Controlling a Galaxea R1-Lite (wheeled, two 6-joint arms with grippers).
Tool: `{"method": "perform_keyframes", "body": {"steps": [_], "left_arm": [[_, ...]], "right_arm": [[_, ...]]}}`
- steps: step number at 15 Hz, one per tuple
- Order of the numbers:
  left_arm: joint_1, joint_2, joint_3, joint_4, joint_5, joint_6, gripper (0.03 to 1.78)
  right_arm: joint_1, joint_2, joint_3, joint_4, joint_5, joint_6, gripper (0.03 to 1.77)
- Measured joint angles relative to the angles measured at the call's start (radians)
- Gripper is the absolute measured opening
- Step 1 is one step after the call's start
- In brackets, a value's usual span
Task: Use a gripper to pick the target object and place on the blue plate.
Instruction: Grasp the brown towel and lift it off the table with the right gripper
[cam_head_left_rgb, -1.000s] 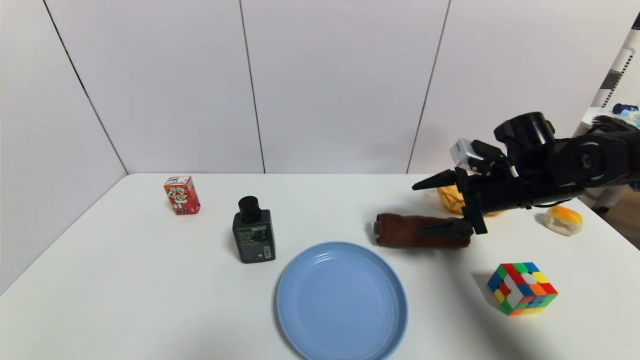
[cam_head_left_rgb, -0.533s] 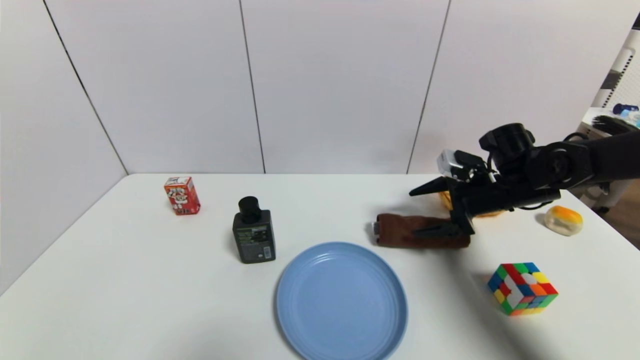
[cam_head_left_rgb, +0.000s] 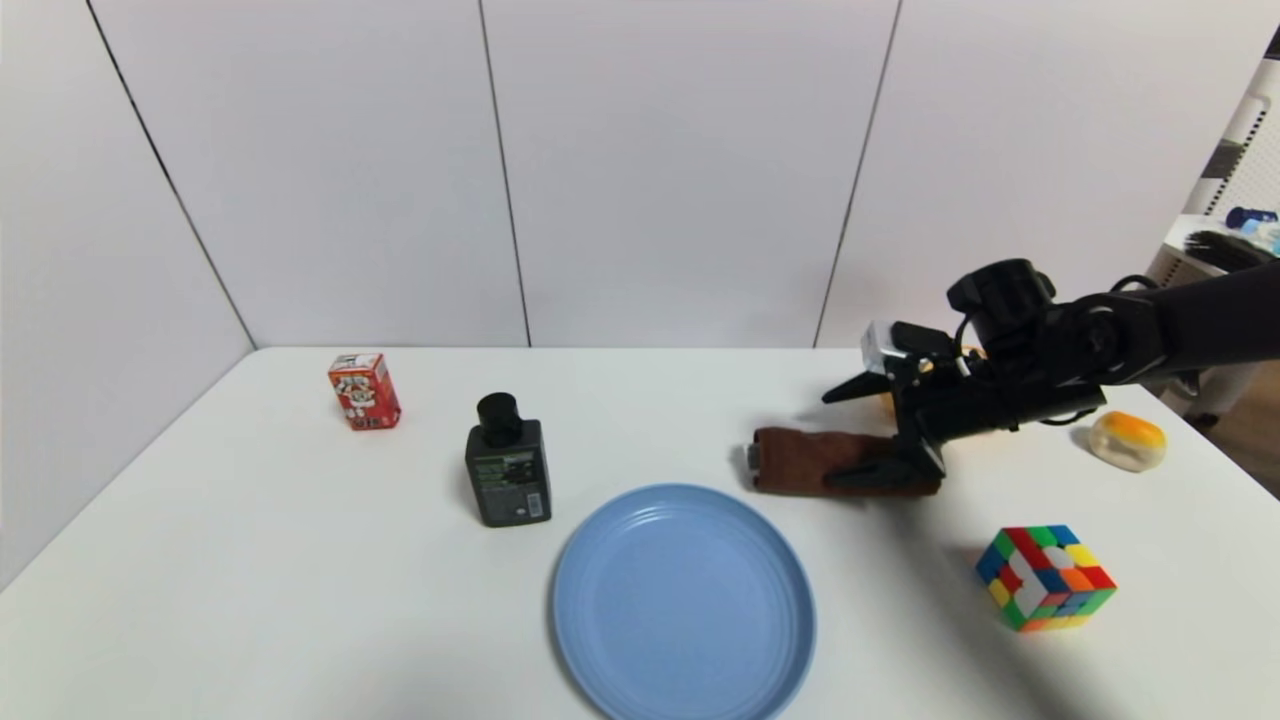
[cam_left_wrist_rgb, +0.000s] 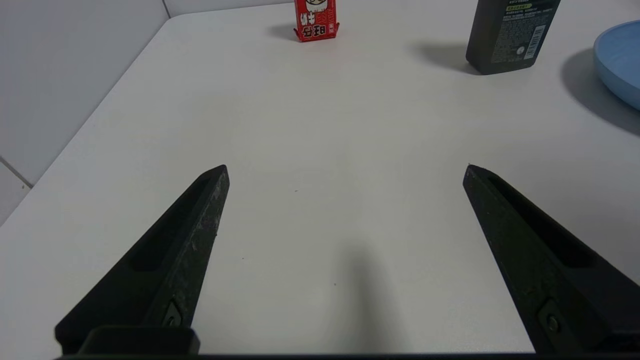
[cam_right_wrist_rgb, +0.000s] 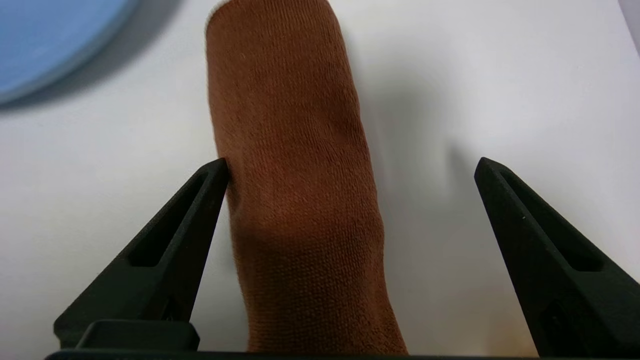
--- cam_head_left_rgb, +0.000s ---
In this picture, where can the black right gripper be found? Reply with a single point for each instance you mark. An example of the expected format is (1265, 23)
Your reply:
(912, 420)

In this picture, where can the brown towel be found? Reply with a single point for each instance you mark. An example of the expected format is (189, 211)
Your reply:
(790, 460)

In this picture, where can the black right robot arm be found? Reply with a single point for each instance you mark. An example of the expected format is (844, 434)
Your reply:
(1200, 320)

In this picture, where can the blue plate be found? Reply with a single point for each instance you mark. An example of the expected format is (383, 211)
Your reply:
(683, 610)

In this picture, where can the orange woven basket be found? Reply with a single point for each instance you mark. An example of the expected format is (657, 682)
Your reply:
(886, 404)

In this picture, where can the multicolour puzzle cube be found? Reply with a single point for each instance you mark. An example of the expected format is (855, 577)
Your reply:
(1047, 580)

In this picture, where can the orange bread in clear wrap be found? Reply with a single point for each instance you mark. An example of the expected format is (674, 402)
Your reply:
(1128, 440)

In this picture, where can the white stand with knob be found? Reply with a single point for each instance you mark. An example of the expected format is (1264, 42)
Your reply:
(1215, 392)

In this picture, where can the white desk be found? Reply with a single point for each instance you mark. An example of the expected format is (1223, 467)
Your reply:
(1180, 228)

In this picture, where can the black bottle with label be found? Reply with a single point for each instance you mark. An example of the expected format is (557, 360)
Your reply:
(508, 482)

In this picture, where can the black brush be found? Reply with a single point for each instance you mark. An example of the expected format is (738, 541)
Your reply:
(1225, 248)

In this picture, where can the dark blue small container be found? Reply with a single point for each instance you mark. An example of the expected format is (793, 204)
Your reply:
(1250, 216)

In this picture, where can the white pegboard panel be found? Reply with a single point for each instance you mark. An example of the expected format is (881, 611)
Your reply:
(1256, 150)

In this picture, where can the red milk carton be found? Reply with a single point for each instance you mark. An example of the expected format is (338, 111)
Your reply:
(364, 394)

